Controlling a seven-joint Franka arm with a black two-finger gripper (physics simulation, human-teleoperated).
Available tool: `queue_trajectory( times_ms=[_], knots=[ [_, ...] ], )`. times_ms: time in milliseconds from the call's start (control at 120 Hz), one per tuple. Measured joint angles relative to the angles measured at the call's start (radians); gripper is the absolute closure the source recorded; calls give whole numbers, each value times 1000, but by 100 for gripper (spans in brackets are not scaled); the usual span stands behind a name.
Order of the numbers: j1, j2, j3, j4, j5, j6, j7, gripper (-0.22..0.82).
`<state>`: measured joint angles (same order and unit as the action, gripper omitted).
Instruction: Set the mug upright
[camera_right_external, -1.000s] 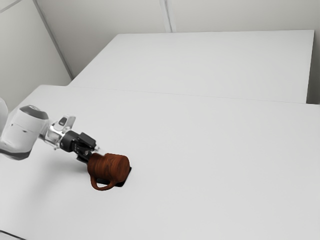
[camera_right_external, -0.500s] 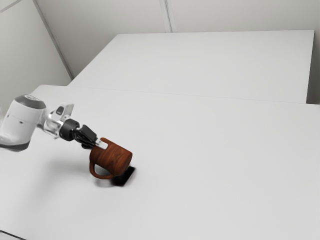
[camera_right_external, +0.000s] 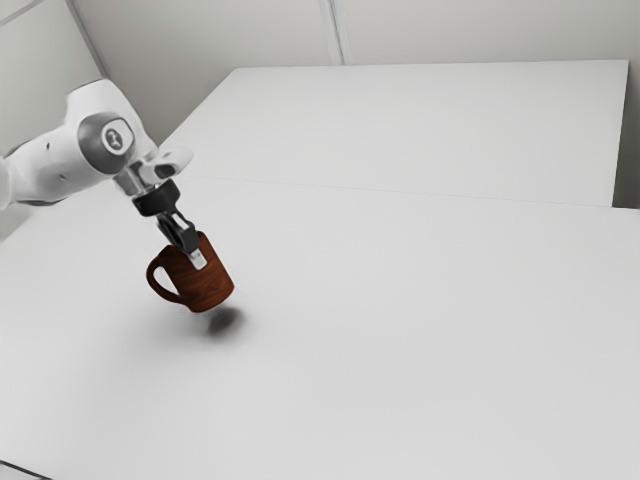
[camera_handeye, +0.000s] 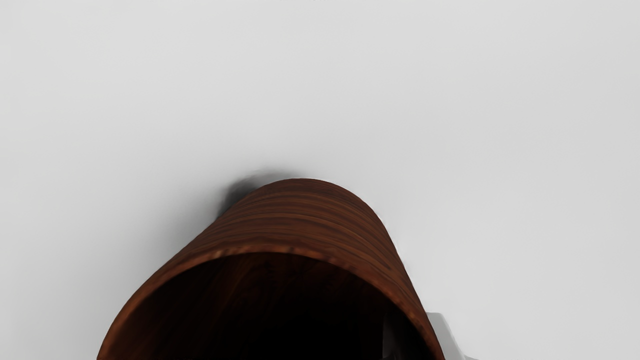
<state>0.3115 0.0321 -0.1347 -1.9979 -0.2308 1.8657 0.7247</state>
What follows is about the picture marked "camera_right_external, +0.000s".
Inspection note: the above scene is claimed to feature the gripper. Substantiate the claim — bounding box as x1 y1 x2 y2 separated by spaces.
131 180 208 271

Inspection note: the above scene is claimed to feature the brown wooden mug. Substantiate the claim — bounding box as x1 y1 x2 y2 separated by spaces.
145 230 236 315

